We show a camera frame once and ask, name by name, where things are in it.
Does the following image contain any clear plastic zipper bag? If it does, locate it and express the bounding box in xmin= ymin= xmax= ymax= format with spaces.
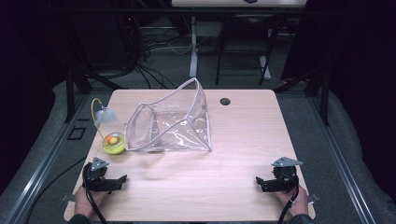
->
xmin=124 ymin=77 xmax=213 ymax=154

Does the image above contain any person's left hand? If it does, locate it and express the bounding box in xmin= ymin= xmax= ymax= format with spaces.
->
xmin=74 ymin=185 xmax=109 ymax=218

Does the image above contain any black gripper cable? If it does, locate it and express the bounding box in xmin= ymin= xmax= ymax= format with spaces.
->
xmin=81 ymin=162 xmax=108 ymax=224
xmin=277 ymin=174 xmax=301 ymax=224

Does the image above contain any white desk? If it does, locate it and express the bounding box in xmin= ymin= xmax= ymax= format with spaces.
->
xmin=171 ymin=0 xmax=308 ymax=79

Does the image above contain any black frame post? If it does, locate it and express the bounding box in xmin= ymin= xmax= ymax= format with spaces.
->
xmin=64 ymin=63 xmax=77 ymax=124

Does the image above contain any yellow feather cat toy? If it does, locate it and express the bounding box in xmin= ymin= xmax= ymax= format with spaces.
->
xmin=91 ymin=97 xmax=127 ymax=156

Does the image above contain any aluminium floor rail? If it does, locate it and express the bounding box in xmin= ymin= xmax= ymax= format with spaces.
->
xmin=307 ymin=92 xmax=379 ymax=224
xmin=0 ymin=92 xmax=92 ymax=224

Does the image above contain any bundle of floor cables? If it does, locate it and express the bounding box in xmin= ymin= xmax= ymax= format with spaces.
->
xmin=132 ymin=27 xmax=194 ymax=91

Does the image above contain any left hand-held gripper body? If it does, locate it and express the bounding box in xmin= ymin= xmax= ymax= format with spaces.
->
xmin=81 ymin=157 xmax=118 ymax=192

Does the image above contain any black floor cable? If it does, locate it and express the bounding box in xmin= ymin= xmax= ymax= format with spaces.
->
xmin=23 ymin=154 xmax=89 ymax=224

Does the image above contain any person's right hand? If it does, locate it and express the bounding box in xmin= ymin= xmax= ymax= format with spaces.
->
xmin=275 ymin=186 xmax=309 ymax=217

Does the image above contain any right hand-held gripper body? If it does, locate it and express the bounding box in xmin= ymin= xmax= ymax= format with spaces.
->
xmin=270 ymin=156 xmax=304 ymax=194

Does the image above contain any black chair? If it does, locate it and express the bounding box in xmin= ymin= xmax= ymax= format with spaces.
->
xmin=215 ymin=13 xmax=282 ymax=87

